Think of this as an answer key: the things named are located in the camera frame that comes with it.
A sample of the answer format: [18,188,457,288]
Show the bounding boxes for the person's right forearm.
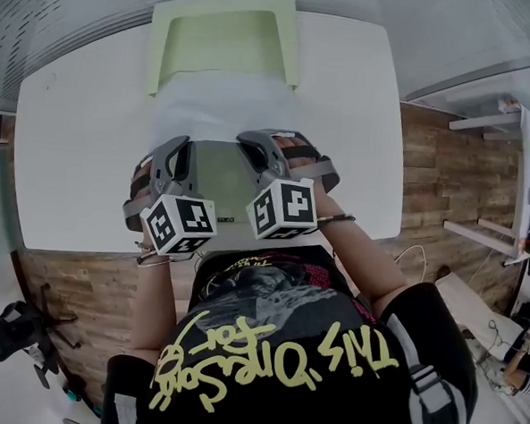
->
[307,191,416,318]

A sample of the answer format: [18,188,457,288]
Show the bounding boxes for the grey shoulder strap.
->
[111,393,141,424]
[404,361,456,424]

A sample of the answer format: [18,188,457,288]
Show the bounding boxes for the person's left hand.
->
[130,156,156,202]

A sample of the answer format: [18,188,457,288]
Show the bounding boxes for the white sheet of paper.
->
[154,64,298,149]

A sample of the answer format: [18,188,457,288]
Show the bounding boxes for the person's left forearm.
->
[125,238,201,364]

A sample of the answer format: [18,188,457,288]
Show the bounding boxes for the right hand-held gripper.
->
[230,127,343,246]

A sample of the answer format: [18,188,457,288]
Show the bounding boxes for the black printed t-shirt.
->
[101,232,488,424]

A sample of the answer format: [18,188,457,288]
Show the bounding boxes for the dark thin wrist bracelet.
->
[315,212,358,225]

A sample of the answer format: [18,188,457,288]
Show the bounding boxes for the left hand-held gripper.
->
[119,131,223,259]

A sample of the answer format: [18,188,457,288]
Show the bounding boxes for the black office chair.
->
[0,281,87,393]

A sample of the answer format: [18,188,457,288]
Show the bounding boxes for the person's right hand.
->
[270,131,327,172]

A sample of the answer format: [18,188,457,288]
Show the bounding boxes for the thin wrist bracelets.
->
[132,239,175,270]

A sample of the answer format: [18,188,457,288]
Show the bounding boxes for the white cable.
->
[392,242,429,287]

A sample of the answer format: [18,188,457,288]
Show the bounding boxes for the thin black cable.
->
[482,317,522,396]

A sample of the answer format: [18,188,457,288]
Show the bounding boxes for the white metal shelf rack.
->
[438,99,530,268]

